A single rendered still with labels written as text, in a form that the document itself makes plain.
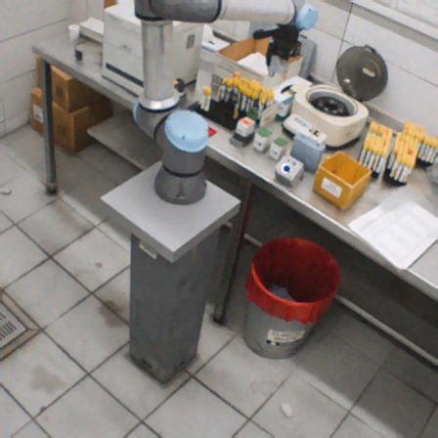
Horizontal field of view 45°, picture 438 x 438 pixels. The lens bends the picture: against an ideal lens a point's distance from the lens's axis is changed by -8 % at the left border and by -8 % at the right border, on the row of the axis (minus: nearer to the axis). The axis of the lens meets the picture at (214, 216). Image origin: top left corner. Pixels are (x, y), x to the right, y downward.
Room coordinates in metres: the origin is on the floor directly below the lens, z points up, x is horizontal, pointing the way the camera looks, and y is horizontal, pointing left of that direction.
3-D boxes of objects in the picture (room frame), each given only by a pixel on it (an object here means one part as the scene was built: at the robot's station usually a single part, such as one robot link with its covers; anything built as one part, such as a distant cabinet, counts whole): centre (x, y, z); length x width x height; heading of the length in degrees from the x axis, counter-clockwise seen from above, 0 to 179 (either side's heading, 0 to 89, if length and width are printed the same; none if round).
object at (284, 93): (1.90, -0.22, 0.92); 0.24 x 0.12 x 0.10; 147
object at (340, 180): (1.42, -0.38, 0.92); 0.13 x 0.13 x 0.10; 54
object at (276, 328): (1.47, -0.34, 0.22); 0.38 x 0.37 x 0.44; 57
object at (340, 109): (1.79, -0.35, 0.97); 0.15 x 0.15 x 0.07
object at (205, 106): (1.73, 0.04, 0.93); 0.17 x 0.09 x 0.11; 58
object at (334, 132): (1.77, -0.34, 0.94); 0.30 x 0.24 x 0.12; 138
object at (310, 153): (1.53, -0.26, 0.92); 0.10 x 0.07 x 0.10; 59
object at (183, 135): (1.26, 0.12, 1.08); 0.13 x 0.12 x 0.14; 42
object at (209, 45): (2.25, 0.19, 0.94); 0.22 x 0.12 x 0.13; 61
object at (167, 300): (1.25, 0.11, 0.44); 0.20 x 0.20 x 0.87; 57
